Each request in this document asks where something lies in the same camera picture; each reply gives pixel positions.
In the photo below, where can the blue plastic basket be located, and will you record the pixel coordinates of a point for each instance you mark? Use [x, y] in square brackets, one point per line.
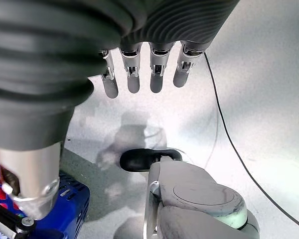
[69, 199]

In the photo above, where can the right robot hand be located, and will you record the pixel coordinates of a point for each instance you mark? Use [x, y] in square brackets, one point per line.
[40, 62]

